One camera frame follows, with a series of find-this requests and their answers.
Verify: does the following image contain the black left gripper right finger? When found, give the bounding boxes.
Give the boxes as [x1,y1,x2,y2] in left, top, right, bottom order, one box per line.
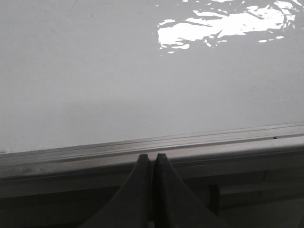
[152,153,228,228]

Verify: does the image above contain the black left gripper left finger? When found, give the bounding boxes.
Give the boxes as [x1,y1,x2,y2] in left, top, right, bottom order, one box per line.
[80,154,152,228]

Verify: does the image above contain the white whiteboard with aluminium frame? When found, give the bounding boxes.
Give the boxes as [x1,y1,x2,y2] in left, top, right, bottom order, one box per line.
[0,0,304,199]

